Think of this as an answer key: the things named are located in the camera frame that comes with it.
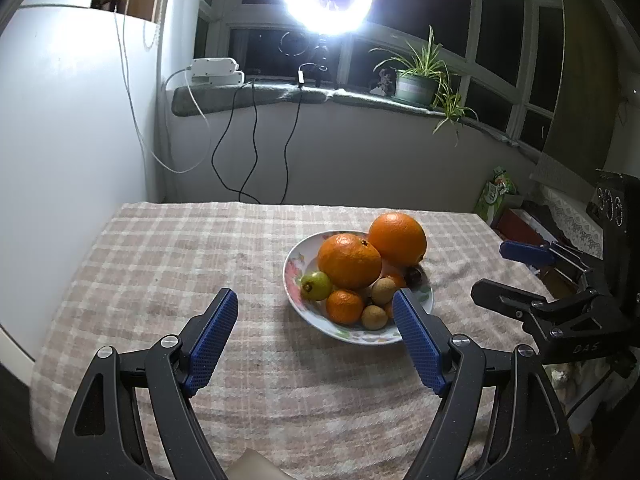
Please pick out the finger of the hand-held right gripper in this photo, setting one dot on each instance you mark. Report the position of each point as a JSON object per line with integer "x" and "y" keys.
{"x": 525, "y": 251}
{"x": 500, "y": 296}

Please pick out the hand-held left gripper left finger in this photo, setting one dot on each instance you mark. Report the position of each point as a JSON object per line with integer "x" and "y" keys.
{"x": 212, "y": 340}

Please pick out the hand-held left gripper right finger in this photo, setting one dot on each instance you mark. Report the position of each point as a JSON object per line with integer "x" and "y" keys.
{"x": 417, "y": 345}

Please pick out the small orange kumquat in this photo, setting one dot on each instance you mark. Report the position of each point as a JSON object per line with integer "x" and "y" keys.
{"x": 389, "y": 308}

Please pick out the small brown kiwi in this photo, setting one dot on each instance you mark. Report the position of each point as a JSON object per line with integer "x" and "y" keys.
{"x": 382, "y": 291}
{"x": 374, "y": 316}

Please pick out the small mandarin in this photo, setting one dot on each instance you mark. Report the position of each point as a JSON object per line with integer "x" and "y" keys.
{"x": 395, "y": 277}
{"x": 345, "y": 306}

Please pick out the white floral plate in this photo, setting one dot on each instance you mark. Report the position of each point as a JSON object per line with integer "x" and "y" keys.
{"x": 320, "y": 322}

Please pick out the large smooth orange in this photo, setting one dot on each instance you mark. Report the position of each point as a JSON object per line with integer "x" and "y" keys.
{"x": 397, "y": 238}

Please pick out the large tangerine with stem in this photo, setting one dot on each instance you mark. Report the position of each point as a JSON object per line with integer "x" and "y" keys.
{"x": 349, "y": 261}

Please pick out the small green jujube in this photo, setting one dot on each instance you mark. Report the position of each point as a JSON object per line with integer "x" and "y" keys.
{"x": 316, "y": 285}

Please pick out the white lace cloth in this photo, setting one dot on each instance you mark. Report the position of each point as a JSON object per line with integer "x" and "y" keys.
{"x": 570, "y": 215}

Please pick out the green bag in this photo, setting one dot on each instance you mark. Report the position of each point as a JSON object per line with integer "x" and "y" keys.
{"x": 495, "y": 195}

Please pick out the beige plaid tablecloth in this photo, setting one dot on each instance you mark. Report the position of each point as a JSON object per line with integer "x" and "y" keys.
{"x": 175, "y": 270}

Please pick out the olive curtain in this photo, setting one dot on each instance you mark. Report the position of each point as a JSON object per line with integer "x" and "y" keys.
{"x": 580, "y": 60}

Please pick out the potted spider plant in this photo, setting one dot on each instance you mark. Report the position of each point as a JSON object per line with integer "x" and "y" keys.
{"x": 415, "y": 80}

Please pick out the small figurine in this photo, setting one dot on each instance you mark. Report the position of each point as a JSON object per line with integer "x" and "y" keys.
{"x": 385, "y": 80}

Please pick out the white cabinet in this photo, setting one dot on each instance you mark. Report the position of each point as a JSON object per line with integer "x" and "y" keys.
{"x": 65, "y": 135}

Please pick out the white power strip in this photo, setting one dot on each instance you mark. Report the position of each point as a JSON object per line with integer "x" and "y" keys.
{"x": 212, "y": 71}

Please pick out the black tripod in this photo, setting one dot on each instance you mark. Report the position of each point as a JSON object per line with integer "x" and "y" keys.
{"x": 320, "y": 60}

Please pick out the white window frame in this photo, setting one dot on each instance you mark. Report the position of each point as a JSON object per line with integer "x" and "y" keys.
{"x": 475, "y": 20}

